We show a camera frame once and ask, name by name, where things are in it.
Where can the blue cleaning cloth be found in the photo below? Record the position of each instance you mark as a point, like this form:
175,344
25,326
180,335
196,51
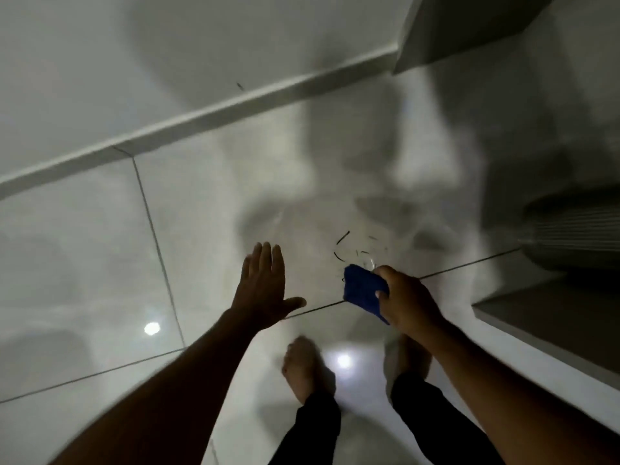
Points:
362,291

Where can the person's left foot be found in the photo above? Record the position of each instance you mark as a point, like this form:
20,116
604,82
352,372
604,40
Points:
304,365

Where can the person's right forearm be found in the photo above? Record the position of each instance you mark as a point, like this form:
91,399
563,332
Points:
518,406

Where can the person's right thumb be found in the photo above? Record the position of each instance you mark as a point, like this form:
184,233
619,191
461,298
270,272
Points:
382,299

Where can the scattered dark debris bits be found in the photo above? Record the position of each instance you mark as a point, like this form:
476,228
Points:
353,246

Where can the person's left thumb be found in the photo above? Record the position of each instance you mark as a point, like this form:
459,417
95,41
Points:
294,306

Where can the grey cabinet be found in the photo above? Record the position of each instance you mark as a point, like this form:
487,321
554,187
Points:
465,28

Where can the person's right foot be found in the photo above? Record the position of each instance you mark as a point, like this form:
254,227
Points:
406,360

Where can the person's right trouser leg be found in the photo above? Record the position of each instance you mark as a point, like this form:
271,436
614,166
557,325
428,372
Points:
438,426

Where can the grey ribbed bin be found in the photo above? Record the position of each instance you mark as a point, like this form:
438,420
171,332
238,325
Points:
574,232

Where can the person's left hand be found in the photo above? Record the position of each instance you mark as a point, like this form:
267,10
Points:
264,297

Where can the person's left trouser leg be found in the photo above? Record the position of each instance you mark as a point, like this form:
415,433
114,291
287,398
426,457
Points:
310,430

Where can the person's right hand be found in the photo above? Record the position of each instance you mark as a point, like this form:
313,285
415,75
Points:
411,305

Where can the person's left forearm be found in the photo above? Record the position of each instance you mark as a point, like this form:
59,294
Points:
164,401

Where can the person's trouser leg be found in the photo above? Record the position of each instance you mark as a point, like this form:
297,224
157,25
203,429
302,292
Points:
438,426
310,430

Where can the person's foot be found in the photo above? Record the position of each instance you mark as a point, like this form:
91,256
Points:
304,365
406,360

